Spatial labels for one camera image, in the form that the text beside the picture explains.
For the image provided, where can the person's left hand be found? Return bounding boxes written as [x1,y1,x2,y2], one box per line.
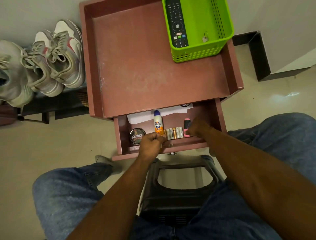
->
[137,132,168,164]

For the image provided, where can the person's right hand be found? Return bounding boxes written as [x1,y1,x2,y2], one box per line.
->
[185,117,213,139]

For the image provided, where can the pink highlighter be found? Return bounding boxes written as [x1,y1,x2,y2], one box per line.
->
[183,118,192,138]

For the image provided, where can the black round tin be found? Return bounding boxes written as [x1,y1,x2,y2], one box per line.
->
[129,128,146,145]

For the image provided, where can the white orange glue tube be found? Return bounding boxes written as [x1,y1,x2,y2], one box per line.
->
[153,109,165,136]

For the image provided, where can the red-brown drawer cabinet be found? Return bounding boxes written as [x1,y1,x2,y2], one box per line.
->
[79,0,244,162]

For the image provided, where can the striped yellow cleaning cloth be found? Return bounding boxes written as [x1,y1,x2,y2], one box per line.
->
[78,90,89,108]

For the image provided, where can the black remote control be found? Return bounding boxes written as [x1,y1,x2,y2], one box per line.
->
[165,0,189,48]

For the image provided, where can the white pink sneaker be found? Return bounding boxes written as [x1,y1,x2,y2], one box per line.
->
[20,29,65,98]
[45,19,86,89]

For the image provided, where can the grey-blue sneaker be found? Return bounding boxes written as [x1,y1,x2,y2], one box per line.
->
[0,40,34,108]

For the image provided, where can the person's right forearm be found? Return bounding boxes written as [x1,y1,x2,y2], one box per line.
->
[203,127,316,240]

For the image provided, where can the person's left forearm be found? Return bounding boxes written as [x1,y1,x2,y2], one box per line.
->
[66,158,158,240]

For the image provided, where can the person's right leg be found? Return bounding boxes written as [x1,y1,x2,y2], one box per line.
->
[176,112,316,240]

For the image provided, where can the white paper sheets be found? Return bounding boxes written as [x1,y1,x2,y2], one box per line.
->
[126,103,194,125]

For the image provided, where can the black stool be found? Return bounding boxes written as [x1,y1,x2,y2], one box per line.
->
[139,154,225,227]

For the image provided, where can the green plastic basket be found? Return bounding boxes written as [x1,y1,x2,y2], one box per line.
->
[162,0,235,63]

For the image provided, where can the black baseboard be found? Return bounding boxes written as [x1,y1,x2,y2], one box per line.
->
[232,31,312,82]

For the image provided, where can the black shoe rack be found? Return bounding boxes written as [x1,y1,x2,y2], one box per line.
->
[16,84,90,125]

